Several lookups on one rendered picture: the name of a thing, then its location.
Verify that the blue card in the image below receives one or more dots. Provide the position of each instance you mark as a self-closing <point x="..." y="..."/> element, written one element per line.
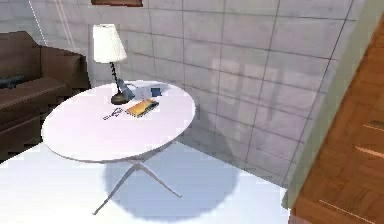
<point x="155" y="91"/>

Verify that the orange book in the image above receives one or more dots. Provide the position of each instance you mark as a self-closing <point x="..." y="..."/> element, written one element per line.
<point x="141" y="107"/>

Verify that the white small box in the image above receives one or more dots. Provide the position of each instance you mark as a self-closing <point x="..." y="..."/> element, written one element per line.
<point x="143" y="91"/>

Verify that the dark keys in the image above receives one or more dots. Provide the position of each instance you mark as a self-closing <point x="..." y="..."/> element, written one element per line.
<point x="112" y="114"/>

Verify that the white round table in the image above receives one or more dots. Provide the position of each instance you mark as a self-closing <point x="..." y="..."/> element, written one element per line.
<point x="110" y="140"/>

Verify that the white shade table lamp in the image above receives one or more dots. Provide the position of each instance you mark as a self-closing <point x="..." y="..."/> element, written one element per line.
<point x="108" y="43"/>

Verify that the brown sofa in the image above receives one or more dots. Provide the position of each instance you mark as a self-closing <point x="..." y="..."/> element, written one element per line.
<point x="30" y="86"/>

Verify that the dark grey remote control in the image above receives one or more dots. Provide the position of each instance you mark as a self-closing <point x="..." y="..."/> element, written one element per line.
<point x="10" y="81"/>

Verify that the brown framed wall picture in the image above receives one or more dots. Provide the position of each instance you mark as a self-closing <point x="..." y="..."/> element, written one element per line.
<point x="116" y="2"/>

